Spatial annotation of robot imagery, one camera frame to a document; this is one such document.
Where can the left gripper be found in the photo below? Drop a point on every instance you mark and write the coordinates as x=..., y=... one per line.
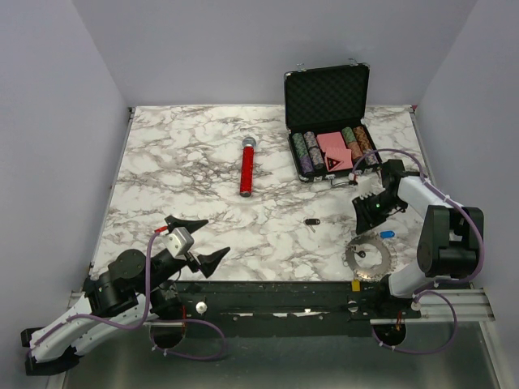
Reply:
x=208, y=262

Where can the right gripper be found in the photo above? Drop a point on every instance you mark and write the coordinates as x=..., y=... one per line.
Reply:
x=364, y=218

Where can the key with black tag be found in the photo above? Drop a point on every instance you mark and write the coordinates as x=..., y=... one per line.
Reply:
x=312, y=223

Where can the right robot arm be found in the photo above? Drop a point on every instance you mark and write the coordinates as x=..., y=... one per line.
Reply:
x=450, y=247

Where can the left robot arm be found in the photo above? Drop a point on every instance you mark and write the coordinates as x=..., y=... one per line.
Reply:
x=136, y=288

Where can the round metal keyring disc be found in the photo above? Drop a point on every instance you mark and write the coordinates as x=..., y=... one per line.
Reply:
x=378, y=262

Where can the key with blue tag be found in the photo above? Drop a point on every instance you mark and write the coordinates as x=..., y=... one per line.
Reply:
x=387, y=234

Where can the small key on disc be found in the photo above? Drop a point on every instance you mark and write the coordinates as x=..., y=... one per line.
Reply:
x=360, y=253

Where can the pink card with black triangle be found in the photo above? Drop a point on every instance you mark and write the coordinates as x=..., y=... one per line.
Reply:
x=338, y=158

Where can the brown poker chip stack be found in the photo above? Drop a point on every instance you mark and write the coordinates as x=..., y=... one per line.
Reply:
x=362, y=140

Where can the yellow tape piece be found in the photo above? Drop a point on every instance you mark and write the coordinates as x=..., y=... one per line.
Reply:
x=356, y=286

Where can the pink playing card deck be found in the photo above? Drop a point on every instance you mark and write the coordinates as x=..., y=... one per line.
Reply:
x=330, y=140

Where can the red glitter microphone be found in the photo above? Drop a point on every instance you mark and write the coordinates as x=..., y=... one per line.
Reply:
x=248, y=152

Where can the black poker chip case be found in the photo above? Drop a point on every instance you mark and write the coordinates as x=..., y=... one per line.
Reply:
x=323, y=100

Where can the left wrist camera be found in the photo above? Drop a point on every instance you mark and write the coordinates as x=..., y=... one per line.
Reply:
x=178, y=242

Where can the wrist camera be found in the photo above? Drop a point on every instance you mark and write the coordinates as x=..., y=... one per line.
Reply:
x=178, y=242
x=369, y=187

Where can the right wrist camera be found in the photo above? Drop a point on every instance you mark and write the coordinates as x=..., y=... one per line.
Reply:
x=369, y=187

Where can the black front mounting rail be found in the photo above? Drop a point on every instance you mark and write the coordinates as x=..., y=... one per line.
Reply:
x=285, y=309

